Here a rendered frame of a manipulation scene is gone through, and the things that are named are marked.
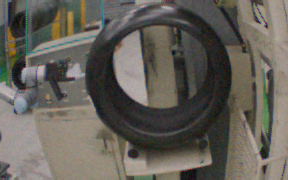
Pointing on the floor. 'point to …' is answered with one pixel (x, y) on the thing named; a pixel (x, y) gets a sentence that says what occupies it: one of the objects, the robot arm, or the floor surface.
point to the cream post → (158, 72)
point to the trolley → (16, 48)
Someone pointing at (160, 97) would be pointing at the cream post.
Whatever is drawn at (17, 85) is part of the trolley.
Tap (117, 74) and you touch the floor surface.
